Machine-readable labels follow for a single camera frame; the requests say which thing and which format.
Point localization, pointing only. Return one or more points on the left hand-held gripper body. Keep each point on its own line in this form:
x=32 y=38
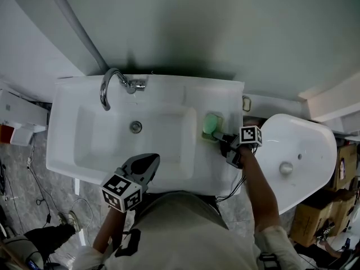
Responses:
x=121 y=193

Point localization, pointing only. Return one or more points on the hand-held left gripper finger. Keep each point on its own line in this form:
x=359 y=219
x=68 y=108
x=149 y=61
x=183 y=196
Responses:
x=149 y=174
x=132 y=166

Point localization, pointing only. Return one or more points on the labelled cardboard box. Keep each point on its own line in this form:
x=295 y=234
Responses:
x=344 y=164

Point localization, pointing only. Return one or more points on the person's left forearm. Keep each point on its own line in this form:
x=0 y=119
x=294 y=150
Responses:
x=109 y=229

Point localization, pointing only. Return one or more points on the person's beige shirt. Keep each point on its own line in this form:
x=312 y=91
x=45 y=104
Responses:
x=182 y=235

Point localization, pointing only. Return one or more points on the small beige rectangular tray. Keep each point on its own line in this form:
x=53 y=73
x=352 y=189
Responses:
x=246 y=103

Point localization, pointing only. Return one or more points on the white ceramic vanity sink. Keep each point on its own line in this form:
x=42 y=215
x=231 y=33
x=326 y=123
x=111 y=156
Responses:
x=112 y=150

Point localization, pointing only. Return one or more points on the large white carton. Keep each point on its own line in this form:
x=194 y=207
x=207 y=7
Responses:
x=22 y=110

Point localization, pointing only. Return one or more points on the white loose ceramic basin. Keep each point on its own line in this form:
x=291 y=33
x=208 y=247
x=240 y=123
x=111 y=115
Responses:
x=298 y=156

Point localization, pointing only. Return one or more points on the large plain cardboard box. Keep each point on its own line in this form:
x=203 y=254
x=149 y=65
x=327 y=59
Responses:
x=309 y=224

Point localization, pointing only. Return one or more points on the green soap bar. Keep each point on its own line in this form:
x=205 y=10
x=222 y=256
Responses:
x=210 y=123

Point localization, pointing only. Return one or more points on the chrome sink drain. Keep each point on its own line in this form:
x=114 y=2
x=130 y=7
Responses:
x=135 y=126

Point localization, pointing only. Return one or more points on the small white box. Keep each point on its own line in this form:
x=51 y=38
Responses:
x=24 y=135

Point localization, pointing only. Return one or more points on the chrome sink faucet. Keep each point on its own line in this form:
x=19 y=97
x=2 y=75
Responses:
x=104 y=94

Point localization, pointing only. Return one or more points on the white metal beam frame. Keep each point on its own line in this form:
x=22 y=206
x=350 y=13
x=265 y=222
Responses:
x=332 y=103

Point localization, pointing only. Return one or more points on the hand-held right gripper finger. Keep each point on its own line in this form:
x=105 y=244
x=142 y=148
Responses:
x=223 y=138

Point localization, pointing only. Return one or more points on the person's right forearm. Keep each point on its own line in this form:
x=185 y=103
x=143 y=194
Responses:
x=258 y=193

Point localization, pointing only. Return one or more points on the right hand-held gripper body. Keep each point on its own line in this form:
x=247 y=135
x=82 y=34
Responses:
x=249 y=136

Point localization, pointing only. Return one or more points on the orange red box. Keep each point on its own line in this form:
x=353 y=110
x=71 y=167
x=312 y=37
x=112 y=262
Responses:
x=5 y=134

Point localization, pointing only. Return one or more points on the grey partition frame post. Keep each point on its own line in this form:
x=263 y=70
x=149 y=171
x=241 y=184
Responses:
x=95 y=53

